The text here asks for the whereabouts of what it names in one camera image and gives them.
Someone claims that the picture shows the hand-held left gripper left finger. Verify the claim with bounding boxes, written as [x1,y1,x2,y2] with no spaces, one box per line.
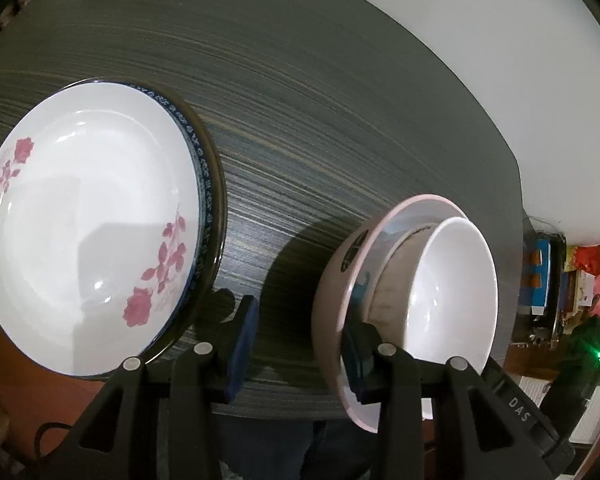
[32,296,260,480]

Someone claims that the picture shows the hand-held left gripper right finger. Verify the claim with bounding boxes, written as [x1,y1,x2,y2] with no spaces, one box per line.
[342,327,556,480]

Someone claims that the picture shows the large pink bowl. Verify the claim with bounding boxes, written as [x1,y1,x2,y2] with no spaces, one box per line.
[311,193,468,433]

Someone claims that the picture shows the white bowl with blue pattern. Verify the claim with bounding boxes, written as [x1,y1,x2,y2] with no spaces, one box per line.
[351,215,471,328]

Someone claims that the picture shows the small white printed bowl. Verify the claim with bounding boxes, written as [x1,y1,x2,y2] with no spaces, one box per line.
[369,217,499,368]

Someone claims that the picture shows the large blue floral plate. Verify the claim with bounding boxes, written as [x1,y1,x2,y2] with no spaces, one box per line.
[87,76,227,381]

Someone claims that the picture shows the white plate with pink flowers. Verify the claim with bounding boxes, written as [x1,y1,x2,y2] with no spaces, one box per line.
[0,79,203,378]

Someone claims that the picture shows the white slatted panel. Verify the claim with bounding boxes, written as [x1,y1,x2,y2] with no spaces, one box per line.
[517,375,600,446]

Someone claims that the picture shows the dark wooden side cabinet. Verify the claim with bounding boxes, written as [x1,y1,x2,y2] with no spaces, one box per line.
[505,230,600,376]

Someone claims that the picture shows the blue box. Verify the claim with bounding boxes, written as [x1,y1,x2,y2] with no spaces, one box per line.
[530,237,553,316]

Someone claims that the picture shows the person's dark trousers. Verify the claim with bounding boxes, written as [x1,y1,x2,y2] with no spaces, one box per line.
[215,417,378,480]

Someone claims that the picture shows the red packet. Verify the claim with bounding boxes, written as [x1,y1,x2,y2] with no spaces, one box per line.
[565,245,600,276]

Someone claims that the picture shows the beige patterned curtain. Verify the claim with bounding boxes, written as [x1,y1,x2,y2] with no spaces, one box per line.
[0,0,43,56]

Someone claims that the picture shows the black cable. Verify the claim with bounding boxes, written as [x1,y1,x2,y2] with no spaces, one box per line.
[32,421,83,461]

